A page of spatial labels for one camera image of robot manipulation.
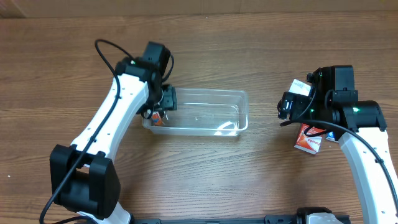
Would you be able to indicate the clear plastic container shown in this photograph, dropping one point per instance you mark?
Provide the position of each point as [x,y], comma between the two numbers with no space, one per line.
[204,112]

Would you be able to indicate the red and white box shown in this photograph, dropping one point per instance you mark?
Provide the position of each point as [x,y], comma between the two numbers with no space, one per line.
[308,144]

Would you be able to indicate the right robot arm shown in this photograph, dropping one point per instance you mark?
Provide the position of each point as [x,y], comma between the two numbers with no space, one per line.
[360,128]

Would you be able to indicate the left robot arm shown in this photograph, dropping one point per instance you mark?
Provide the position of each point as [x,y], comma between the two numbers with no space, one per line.
[83,176]

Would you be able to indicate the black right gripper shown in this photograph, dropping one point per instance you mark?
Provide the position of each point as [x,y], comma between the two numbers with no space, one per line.
[297,101]

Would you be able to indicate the white and blue box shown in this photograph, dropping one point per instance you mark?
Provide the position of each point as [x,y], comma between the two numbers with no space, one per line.
[300,88]

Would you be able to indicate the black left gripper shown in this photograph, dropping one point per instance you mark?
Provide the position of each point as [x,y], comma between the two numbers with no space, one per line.
[169,97]

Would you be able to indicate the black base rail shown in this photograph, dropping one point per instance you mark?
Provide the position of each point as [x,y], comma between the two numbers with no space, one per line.
[303,215]

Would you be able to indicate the orange tube white cap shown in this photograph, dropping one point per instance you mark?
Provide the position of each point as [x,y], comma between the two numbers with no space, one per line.
[157,118]

